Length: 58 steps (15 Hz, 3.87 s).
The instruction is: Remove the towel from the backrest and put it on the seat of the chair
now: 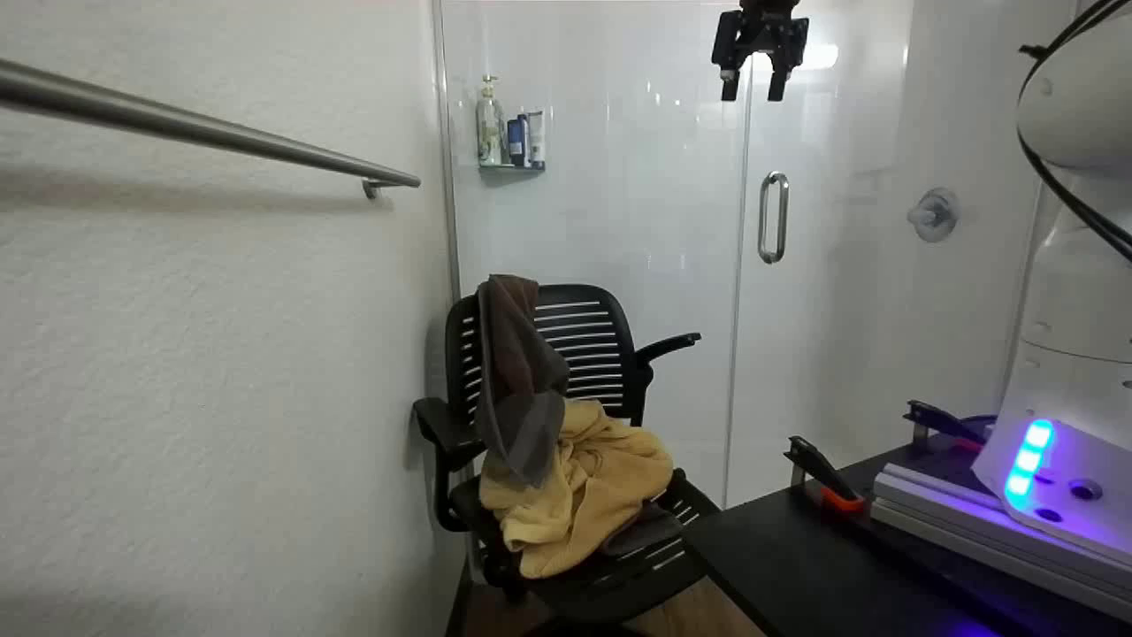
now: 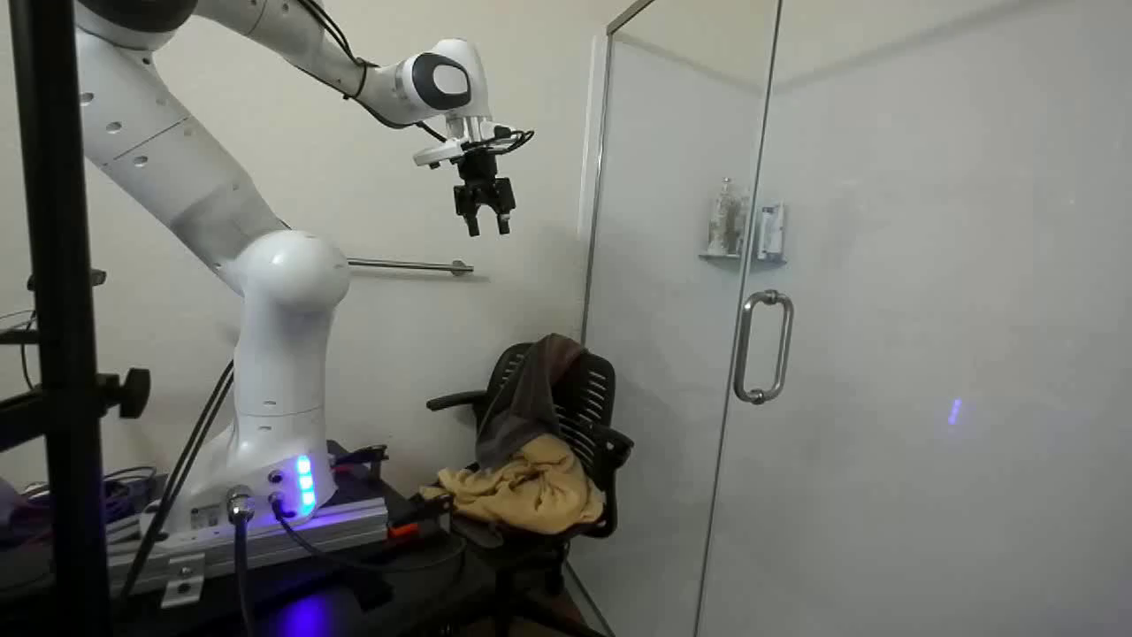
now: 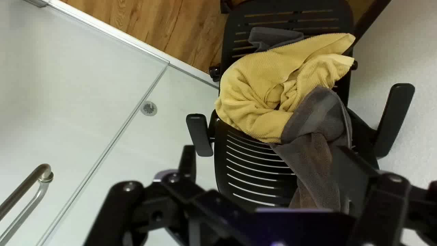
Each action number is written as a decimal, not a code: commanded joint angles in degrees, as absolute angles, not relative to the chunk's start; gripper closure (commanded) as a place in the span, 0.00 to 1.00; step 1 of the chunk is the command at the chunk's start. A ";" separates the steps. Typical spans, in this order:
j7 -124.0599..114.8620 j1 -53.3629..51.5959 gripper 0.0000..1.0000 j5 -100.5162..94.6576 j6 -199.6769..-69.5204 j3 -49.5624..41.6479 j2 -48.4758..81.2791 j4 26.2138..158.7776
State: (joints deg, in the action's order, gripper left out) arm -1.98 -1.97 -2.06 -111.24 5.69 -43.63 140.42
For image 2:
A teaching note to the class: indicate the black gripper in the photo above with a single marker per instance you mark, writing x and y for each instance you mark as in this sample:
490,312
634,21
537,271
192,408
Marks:
478,184

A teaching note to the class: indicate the grey-brown towel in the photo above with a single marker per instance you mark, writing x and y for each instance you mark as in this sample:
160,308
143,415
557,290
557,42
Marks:
523,397

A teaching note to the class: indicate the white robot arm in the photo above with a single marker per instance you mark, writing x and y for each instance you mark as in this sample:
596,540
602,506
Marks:
290,282

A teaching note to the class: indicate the metal towel bar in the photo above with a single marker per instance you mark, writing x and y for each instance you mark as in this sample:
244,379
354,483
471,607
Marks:
458,271

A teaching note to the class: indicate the yellow towel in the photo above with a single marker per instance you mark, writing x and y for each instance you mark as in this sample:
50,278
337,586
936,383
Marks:
543,490

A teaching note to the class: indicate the black mesh office chair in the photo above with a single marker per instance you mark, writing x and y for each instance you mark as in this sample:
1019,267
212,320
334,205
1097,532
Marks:
529,567

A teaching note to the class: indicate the red black clamp tool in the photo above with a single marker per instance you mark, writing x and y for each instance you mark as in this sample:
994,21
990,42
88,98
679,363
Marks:
417,532

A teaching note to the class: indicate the black clamp knob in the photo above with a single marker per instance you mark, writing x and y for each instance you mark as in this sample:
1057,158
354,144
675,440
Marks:
127,392

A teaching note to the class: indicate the glass shower door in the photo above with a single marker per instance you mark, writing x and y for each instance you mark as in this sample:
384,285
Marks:
936,433

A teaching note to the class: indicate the chrome shower door handle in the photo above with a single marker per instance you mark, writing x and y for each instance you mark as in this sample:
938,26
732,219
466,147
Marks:
762,343

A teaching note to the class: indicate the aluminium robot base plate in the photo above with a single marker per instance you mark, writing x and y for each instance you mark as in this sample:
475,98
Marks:
182,565

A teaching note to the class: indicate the black camera stand pole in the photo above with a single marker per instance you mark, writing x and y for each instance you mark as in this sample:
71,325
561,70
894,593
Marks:
60,226

